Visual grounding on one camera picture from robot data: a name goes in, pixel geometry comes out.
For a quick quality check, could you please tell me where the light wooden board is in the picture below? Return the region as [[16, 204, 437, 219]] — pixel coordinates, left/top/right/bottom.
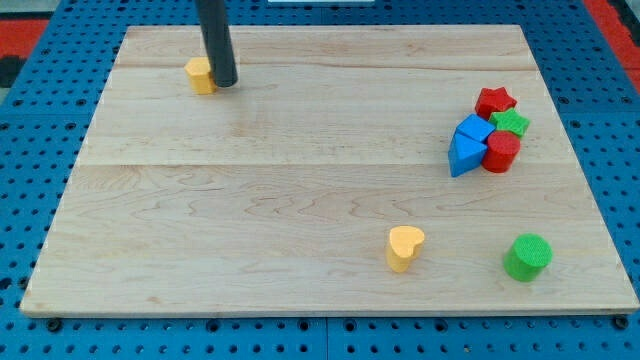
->
[[20, 25, 639, 318]]

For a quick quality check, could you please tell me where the yellow heart block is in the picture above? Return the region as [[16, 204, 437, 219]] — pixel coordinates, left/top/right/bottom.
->
[[385, 225, 426, 273]]

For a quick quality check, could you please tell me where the blue triangle block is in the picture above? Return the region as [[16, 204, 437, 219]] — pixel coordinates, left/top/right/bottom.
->
[[448, 133, 488, 177]]

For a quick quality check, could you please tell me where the blue cube block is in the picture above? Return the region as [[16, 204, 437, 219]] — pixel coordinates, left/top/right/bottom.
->
[[455, 114, 496, 143]]

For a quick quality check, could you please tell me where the yellow hexagon block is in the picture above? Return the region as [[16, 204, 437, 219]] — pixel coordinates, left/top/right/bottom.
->
[[184, 57, 217, 95]]

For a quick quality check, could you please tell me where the red star block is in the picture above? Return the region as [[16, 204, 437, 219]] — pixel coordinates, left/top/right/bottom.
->
[[475, 87, 517, 120]]

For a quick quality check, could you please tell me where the red cylinder block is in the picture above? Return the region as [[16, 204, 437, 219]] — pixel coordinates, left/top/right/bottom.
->
[[481, 130, 521, 173]]

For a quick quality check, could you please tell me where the green star block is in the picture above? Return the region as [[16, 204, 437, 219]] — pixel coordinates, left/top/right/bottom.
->
[[489, 108, 531, 138]]

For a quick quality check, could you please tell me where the green cylinder block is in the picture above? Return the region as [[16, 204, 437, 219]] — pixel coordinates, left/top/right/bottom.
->
[[503, 233, 553, 282]]

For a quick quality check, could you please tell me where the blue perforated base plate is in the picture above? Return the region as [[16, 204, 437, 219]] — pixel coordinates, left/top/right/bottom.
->
[[1, 0, 639, 359]]

